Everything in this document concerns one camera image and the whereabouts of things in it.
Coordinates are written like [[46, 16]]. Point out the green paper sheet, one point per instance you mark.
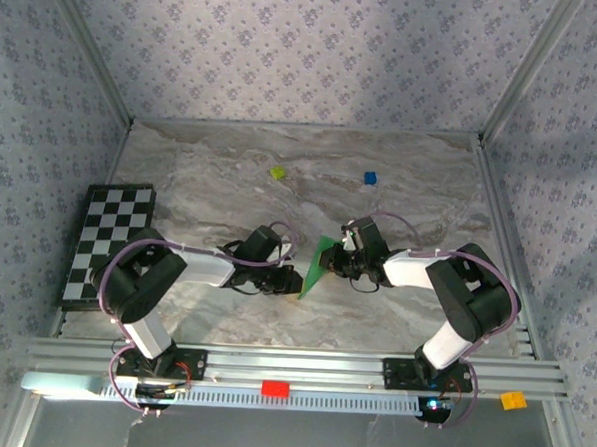
[[316, 264]]

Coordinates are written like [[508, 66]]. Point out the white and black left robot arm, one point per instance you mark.
[[201, 268]]

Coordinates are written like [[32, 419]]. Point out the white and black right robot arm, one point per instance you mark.
[[406, 269]]

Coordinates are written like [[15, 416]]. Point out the blue toy block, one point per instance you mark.
[[370, 177]]

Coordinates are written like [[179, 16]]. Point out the red toy block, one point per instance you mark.
[[275, 388]]

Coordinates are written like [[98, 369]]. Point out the yellow-green toy block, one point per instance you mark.
[[277, 172]]

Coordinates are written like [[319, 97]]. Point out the black and white checkerboard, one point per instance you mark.
[[98, 223]]

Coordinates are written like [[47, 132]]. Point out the orange toy block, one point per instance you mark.
[[513, 400]]

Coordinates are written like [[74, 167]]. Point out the aluminium mounting rail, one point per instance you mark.
[[296, 366]]

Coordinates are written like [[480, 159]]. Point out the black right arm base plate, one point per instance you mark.
[[398, 374]]

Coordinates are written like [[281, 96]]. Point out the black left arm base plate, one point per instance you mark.
[[191, 365]]

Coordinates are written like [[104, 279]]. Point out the aluminium frame post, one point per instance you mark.
[[532, 70], [87, 47]]

